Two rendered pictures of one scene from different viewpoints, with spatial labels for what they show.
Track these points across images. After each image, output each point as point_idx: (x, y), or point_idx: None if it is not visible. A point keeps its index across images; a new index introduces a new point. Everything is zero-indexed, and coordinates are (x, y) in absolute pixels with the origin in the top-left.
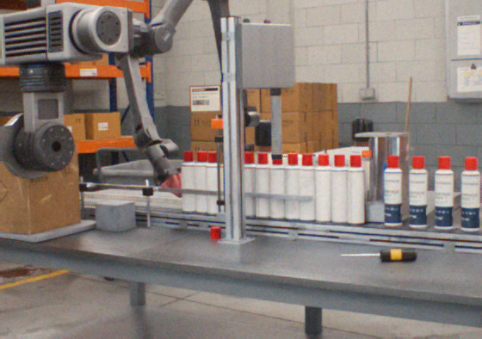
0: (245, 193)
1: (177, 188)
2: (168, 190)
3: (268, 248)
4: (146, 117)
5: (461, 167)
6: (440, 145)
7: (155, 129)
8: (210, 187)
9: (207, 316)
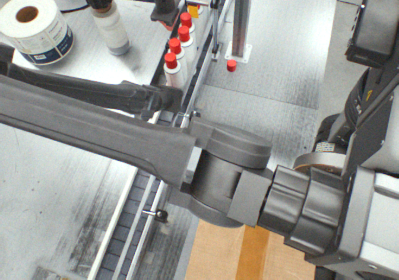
0: (209, 26)
1: (184, 89)
2: (183, 101)
3: (261, 27)
4: (133, 85)
5: None
6: None
7: (137, 85)
8: (194, 55)
9: None
